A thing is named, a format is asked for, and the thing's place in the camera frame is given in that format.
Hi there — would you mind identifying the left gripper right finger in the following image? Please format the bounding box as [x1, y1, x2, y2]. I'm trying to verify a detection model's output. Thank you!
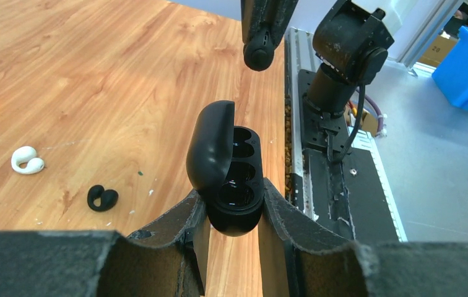
[258, 179, 468, 296]

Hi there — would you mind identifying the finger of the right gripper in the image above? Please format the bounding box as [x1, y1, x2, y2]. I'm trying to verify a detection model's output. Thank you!
[240, 0, 267, 45]
[264, 0, 298, 49]

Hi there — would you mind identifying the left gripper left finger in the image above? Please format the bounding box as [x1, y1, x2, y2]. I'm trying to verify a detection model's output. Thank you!
[0, 191, 210, 296]

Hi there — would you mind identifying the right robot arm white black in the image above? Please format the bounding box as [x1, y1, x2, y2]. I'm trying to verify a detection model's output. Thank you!
[240, 1, 416, 117]

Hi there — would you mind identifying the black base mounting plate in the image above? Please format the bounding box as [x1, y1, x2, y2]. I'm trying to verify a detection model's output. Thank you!
[289, 69, 399, 244]

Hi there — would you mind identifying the cardboard box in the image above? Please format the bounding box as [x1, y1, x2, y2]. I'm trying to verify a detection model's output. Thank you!
[418, 35, 458, 67]

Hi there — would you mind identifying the white slotted cable duct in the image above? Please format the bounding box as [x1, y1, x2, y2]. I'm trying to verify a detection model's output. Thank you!
[344, 131, 407, 243]

